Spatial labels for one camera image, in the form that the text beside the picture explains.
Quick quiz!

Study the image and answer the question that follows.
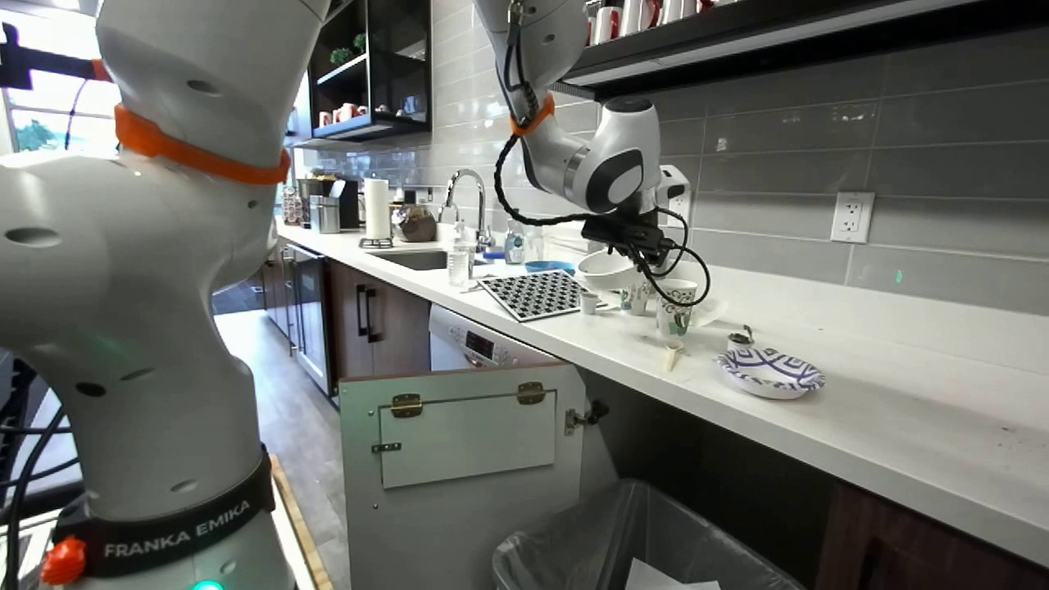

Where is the patterned coffee cup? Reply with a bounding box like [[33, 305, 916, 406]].
[[621, 277, 653, 317], [657, 280, 699, 342]]

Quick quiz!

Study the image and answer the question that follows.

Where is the chrome sink faucet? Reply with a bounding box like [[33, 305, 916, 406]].
[[440, 167, 493, 249]]

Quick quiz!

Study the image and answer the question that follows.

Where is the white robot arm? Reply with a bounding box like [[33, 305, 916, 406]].
[[0, 0, 332, 590]]

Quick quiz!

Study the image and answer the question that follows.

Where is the white bowl with coffee grounds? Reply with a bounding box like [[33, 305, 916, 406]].
[[577, 253, 632, 293]]

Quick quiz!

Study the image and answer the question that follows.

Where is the white paper towel roll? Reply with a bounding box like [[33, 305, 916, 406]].
[[363, 177, 395, 243]]

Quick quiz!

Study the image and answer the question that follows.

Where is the black perforated tray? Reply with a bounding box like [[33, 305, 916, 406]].
[[481, 272, 580, 325]]

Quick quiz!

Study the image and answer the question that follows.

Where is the right patterned coffee cup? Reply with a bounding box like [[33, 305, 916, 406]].
[[657, 280, 699, 342]]

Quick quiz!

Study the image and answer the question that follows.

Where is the left patterned coffee cup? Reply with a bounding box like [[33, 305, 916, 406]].
[[621, 277, 653, 317]]

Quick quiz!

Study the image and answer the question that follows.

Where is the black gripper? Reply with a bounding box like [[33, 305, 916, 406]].
[[584, 211, 672, 265]]

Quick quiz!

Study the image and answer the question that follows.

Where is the grey trash bin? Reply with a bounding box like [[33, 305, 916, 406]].
[[493, 483, 808, 590]]

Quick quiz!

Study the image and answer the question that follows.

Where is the white wall outlet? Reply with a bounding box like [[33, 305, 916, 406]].
[[829, 192, 874, 243]]

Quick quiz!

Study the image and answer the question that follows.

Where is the blue bowl with candy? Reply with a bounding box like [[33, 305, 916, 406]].
[[523, 260, 574, 277]]

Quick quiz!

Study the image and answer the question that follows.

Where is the clear plastic water bottle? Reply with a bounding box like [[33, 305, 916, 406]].
[[445, 223, 476, 293]]

